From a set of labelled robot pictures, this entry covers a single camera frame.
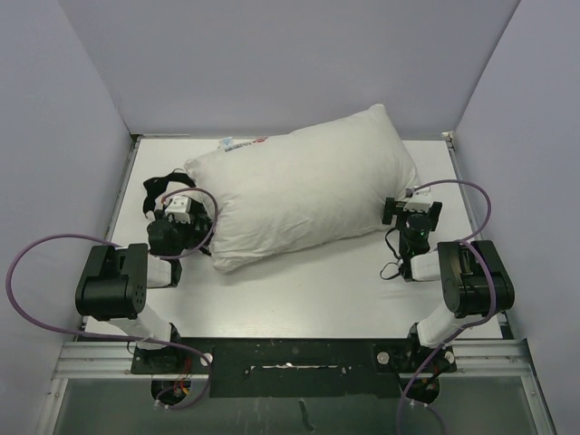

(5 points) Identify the black white striped pillowcase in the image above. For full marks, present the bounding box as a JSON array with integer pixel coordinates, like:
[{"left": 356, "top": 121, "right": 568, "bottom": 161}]
[{"left": 142, "top": 169, "right": 218, "bottom": 255}]

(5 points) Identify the white pillow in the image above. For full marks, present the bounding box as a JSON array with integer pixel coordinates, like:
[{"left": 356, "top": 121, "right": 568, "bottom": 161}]
[{"left": 184, "top": 104, "right": 419, "bottom": 272}]

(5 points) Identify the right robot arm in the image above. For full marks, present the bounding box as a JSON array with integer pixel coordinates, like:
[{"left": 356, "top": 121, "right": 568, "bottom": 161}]
[{"left": 381, "top": 195, "right": 516, "bottom": 371}]

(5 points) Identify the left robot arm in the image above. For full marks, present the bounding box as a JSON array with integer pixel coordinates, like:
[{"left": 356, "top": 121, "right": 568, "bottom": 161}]
[{"left": 75, "top": 207, "right": 214, "bottom": 372}]

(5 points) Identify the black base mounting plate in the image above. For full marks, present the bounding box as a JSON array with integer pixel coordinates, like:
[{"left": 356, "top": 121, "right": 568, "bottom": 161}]
[{"left": 130, "top": 337, "right": 457, "bottom": 399}]

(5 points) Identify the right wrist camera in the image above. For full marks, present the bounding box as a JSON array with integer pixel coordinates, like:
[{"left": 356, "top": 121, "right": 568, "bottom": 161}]
[{"left": 403, "top": 187, "right": 433, "bottom": 213}]

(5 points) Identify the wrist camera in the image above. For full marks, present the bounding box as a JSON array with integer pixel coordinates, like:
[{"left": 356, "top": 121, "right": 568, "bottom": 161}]
[
  {"left": 164, "top": 195, "right": 191, "bottom": 225},
  {"left": 403, "top": 187, "right": 433, "bottom": 213}
]

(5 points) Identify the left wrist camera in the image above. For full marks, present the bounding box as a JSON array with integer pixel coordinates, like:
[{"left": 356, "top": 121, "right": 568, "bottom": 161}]
[{"left": 164, "top": 195, "right": 191, "bottom": 225}]

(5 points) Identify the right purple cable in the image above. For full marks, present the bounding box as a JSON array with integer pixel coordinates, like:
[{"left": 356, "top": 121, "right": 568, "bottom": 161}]
[{"left": 396, "top": 179, "right": 495, "bottom": 435}]

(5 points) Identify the aluminium frame rail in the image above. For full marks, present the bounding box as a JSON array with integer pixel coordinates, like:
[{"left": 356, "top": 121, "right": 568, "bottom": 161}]
[{"left": 53, "top": 342, "right": 132, "bottom": 380}]

